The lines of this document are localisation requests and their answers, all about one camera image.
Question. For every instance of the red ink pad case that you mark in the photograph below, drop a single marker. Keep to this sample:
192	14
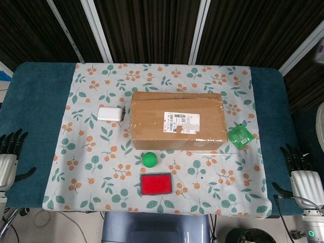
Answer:
156	184

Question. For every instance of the floral tablecloth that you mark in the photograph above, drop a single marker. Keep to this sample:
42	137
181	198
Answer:
101	177

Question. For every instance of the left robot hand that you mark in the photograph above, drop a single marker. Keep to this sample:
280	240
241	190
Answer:
7	169

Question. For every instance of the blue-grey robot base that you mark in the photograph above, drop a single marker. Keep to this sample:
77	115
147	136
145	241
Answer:
154	227

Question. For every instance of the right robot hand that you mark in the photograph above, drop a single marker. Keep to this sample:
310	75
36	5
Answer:
305	183

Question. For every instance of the white rectangular case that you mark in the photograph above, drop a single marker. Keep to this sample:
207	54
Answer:
109	114

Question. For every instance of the green plastic packet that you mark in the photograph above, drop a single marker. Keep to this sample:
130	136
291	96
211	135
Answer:
240	136

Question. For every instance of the white crate with blue contents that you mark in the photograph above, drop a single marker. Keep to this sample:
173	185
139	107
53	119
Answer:
4	73

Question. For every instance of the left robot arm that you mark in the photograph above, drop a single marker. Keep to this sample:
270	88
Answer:
2	198

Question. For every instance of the teal table cover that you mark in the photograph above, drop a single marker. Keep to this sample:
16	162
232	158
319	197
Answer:
38	114

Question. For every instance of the white metal frame post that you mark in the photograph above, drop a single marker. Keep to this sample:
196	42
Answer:
301	46
199	30
97	30

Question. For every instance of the brown cardboard box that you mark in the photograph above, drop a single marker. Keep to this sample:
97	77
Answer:
152	119

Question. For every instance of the thin grey frame post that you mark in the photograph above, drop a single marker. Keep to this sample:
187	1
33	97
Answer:
66	31

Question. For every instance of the green ball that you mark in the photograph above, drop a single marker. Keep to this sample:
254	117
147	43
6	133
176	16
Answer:
150	159

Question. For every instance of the black round bin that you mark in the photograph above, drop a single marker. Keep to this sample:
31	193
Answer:
246	236

